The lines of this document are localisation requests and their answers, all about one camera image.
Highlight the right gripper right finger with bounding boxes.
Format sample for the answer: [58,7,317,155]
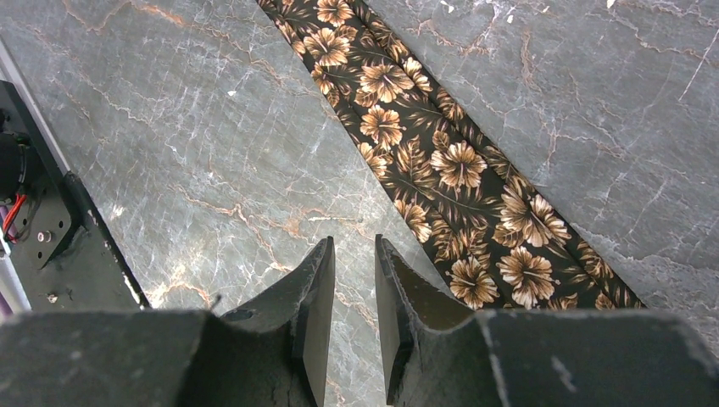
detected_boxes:
[375,235,473,406]

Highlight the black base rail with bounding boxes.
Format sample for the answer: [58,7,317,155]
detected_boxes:
[1,81,150,311]

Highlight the brown floral tie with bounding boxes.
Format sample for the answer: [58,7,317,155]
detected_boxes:
[260,1,643,310]

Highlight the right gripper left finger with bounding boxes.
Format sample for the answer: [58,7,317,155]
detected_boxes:
[221,237,335,406]

